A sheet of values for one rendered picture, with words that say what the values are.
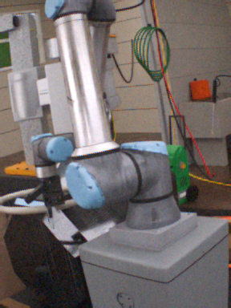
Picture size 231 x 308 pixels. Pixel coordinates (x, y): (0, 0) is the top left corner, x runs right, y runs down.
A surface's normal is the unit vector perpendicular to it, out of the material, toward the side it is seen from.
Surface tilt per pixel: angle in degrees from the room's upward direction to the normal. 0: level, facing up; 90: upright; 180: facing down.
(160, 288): 90
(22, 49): 90
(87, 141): 83
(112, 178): 81
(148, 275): 90
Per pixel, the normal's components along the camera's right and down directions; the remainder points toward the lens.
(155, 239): -0.68, 0.25
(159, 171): 0.55, 0.03
